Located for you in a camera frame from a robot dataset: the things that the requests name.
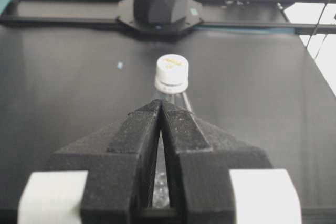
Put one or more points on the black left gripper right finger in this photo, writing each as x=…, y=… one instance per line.
x=202, y=155

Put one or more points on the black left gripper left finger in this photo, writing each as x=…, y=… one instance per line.
x=120, y=160

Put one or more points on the clear plastic bottle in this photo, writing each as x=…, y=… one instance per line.
x=163, y=190

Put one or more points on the white bottle cap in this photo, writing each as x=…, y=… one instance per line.
x=172, y=72

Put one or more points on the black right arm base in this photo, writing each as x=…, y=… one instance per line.
x=162, y=17

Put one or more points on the black aluminium frame rail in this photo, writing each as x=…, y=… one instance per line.
x=102, y=14

